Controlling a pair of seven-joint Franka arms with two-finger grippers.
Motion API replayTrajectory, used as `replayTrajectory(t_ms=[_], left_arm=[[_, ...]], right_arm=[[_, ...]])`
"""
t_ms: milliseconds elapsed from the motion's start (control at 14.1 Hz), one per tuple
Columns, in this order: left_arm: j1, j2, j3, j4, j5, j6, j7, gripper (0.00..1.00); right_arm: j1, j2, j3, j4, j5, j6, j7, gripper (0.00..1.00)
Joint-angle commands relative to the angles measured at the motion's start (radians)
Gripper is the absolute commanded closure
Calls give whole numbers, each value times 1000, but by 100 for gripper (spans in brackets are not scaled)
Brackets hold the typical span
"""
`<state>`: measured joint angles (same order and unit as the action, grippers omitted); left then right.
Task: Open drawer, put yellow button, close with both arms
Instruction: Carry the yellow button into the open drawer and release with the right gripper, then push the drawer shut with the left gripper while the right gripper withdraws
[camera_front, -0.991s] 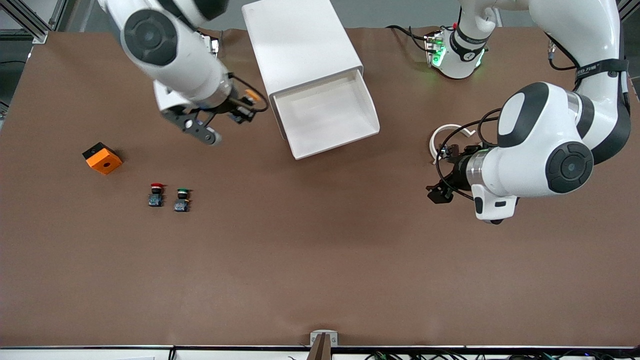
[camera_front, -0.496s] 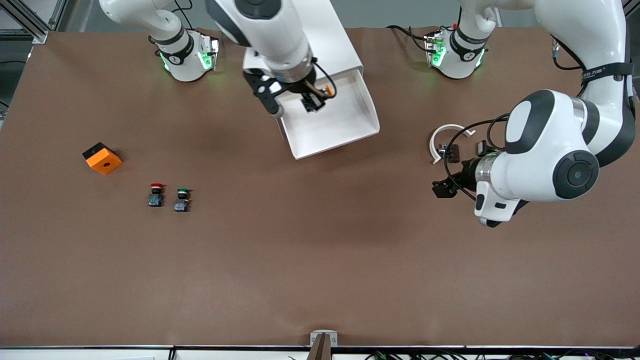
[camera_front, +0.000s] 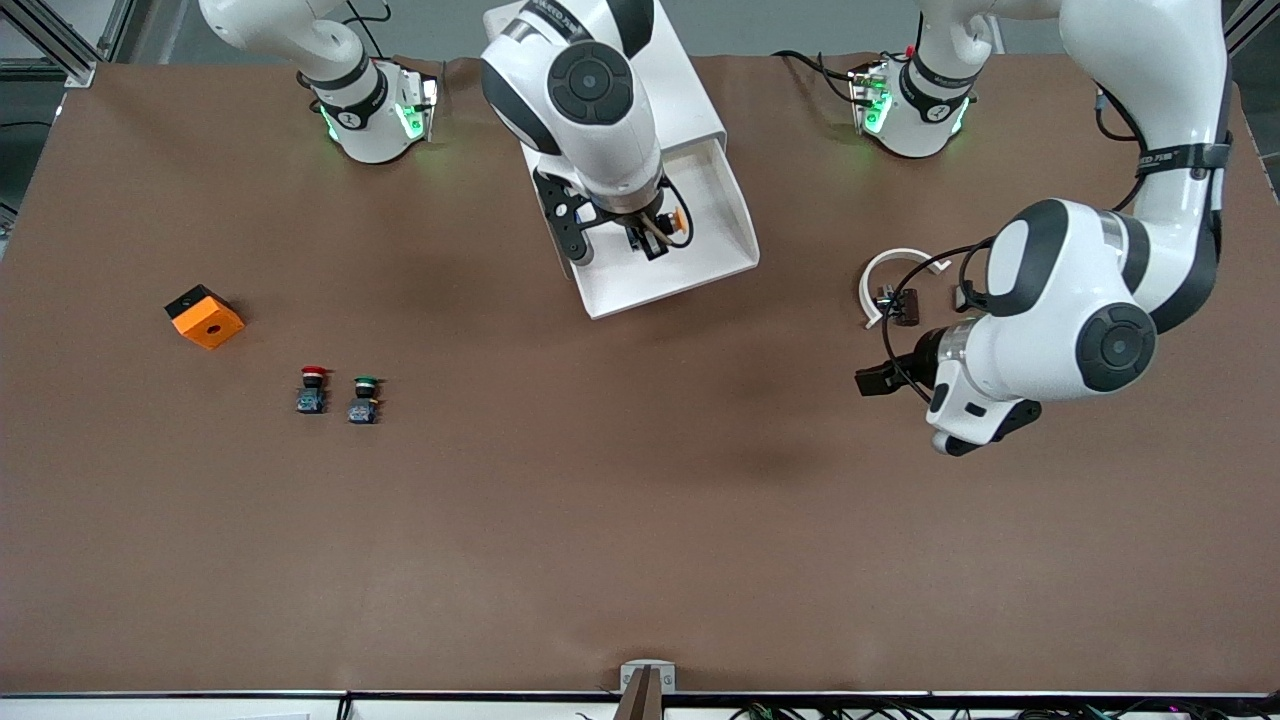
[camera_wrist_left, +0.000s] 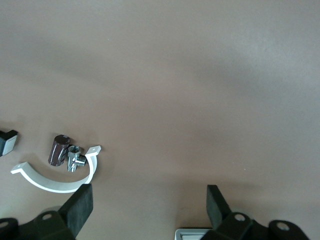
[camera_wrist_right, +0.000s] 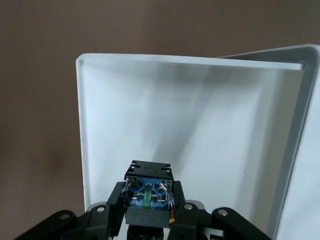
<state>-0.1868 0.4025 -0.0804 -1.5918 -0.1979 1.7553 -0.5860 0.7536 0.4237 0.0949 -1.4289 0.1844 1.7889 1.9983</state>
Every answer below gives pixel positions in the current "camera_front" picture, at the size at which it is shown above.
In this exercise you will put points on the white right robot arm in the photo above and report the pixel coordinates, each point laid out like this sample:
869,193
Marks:
590,110

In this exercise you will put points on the white curved clamp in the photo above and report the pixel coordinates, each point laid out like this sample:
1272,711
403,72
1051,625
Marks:
868,280

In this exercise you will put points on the small black connector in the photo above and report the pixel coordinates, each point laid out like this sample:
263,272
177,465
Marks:
964,296

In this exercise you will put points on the green push button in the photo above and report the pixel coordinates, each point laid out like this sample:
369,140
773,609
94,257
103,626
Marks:
364,400

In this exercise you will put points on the red push button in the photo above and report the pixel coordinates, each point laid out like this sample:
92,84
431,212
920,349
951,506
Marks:
312,390

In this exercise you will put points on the orange box with hole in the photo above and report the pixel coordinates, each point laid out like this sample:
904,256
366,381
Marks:
208,320

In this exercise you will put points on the yellow push button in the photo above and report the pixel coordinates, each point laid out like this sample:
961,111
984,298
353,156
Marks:
679,222

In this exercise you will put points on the grey metal bracket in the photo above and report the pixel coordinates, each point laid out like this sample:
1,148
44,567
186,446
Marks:
648,674

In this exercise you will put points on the aluminium frame profile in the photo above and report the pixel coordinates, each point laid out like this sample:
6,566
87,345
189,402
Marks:
1250,25
60,40

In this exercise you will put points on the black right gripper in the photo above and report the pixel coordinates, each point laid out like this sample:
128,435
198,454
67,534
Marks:
641,231

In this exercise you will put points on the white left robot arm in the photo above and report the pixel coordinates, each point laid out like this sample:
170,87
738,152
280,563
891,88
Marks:
1060,310

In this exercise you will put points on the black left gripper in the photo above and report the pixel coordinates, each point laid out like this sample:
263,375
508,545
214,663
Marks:
922,356

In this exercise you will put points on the white table edge rail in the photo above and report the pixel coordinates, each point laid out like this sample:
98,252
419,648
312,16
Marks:
200,705

